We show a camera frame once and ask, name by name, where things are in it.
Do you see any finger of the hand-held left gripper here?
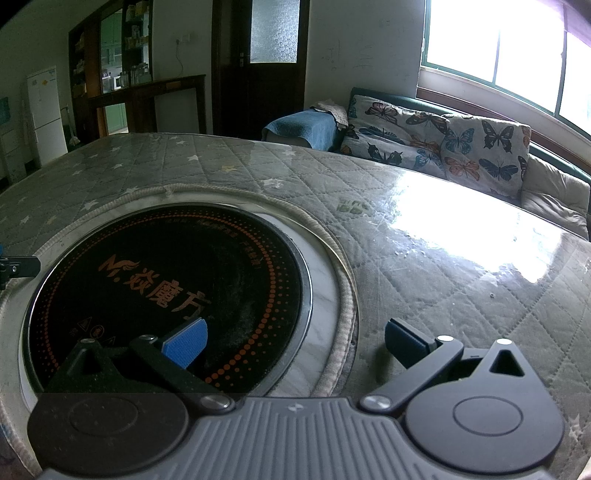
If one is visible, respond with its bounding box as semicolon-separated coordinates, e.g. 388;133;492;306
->
0;246;42;292

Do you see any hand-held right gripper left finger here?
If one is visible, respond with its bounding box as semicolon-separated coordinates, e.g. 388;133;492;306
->
46;318;236;412

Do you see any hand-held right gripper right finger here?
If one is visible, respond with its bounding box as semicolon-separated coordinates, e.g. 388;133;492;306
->
359;318;548;414

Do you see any grey quilted star table cover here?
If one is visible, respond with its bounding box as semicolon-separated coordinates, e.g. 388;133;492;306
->
0;133;591;480

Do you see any round black induction cooktop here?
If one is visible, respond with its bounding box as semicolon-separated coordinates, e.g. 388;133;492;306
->
21;200;311;402

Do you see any water dispenser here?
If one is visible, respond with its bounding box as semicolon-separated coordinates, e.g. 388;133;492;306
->
0;96;28;183

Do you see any white refrigerator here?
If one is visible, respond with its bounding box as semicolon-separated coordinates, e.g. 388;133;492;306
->
25;66;70;167

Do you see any butterfly print pillow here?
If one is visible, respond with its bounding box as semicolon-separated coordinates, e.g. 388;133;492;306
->
347;95;451;137
441;113;532;199
341;127;446;178

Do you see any dark wooden console table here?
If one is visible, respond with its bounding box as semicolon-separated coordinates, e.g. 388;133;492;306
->
88;75;208;139

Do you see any dark wooden shelf cabinet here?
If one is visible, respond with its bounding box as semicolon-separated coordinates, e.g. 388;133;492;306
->
68;0;153;141

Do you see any beige cushion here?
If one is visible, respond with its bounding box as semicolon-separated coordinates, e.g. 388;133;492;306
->
519;154;591;238

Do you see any blue armrest cover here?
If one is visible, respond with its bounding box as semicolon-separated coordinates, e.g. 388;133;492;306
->
262;110;340;151

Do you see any beige towel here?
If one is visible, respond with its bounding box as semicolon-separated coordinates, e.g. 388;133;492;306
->
310;99;349;127

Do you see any butterfly pattern cushion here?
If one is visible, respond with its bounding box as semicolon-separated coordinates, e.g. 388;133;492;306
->
348;87;591;241

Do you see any dark wooden door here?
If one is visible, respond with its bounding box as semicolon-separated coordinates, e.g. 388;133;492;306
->
211;0;310;139

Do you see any green framed window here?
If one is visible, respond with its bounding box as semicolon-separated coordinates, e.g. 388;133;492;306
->
422;0;591;125

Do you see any wall socket with cable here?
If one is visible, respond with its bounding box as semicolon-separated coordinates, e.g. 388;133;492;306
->
174;33;191;70

